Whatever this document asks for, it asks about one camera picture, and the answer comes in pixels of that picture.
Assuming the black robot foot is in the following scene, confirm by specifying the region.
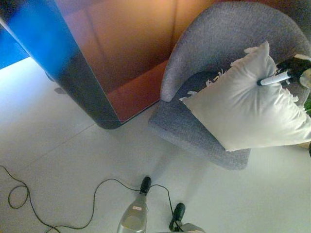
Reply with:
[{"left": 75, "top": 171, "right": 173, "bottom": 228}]
[
  {"left": 139, "top": 176, "right": 152, "bottom": 195},
  {"left": 169, "top": 202, "right": 186, "bottom": 226}
]

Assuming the black robot right foot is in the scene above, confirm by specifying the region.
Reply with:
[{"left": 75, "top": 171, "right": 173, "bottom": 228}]
[{"left": 169, "top": 202, "right": 186, "bottom": 226}]

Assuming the grey fabric tub armchair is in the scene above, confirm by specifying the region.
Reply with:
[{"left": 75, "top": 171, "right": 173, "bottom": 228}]
[{"left": 148, "top": 1, "right": 311, "bottom": 171}]

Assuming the brown wooden cabinet dark edge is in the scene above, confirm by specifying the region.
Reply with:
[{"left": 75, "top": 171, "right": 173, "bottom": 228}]
[{"left": 0, "top": 0, "right": 221, "bottom": 132}]

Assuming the silver robot right leg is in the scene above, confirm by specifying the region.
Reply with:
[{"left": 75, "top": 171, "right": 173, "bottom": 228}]
[{"left": 179, "top": 222, "right": 207, "bottom": 233}]

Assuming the white fringed pillow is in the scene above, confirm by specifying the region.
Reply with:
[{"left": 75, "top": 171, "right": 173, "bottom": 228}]
[{"left": 179, "top": 40, "right": 311, "bottom": 152}]

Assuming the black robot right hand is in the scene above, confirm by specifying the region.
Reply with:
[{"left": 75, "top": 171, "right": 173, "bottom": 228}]
[{"left": 257, "top": 54, "right": 311, "bottom": 87}]

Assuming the black robot left foot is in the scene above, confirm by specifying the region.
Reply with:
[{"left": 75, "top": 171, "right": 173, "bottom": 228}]
[{"left": 139, "top": 176, "right": 152, "bottom": 195}]

